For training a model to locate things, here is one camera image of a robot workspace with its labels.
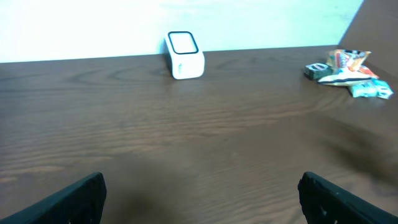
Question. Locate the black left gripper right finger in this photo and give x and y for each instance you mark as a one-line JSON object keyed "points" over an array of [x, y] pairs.
{"points": [[325, 202]]}

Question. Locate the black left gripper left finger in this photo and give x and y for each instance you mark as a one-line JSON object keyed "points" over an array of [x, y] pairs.
{"points": [[81, 202]]}

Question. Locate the green snack packet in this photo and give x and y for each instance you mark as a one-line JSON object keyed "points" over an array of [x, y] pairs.
{"points": [[366, 89]]}

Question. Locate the teal white packet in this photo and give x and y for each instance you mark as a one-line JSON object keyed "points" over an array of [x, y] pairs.
{"points": [[383, 89]]}

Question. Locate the dark green Zam-Buk box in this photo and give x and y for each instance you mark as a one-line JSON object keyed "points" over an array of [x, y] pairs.
{"points": [[317, 71]]}

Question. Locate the orange red snack packet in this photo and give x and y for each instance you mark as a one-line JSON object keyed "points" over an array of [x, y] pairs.
{"points": [[365, 70]]}

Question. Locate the large orange white snack bag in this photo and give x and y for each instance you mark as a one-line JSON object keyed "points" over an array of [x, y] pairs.
{"points": [[345, 65]]}

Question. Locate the white barcode scanner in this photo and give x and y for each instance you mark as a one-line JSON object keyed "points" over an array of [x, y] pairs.
{"points": [[183, 57]]}

